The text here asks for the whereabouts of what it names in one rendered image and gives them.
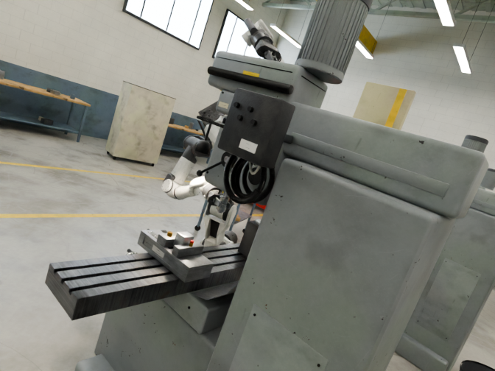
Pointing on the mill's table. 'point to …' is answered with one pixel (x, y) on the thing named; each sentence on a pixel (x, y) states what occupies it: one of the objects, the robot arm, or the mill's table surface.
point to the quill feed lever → (218, 163)
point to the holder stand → (248, 237)
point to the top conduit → (251, 80)
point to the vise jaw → (166, 240)
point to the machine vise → (177, 256)
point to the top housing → (306, 84)
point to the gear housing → (225, 101)
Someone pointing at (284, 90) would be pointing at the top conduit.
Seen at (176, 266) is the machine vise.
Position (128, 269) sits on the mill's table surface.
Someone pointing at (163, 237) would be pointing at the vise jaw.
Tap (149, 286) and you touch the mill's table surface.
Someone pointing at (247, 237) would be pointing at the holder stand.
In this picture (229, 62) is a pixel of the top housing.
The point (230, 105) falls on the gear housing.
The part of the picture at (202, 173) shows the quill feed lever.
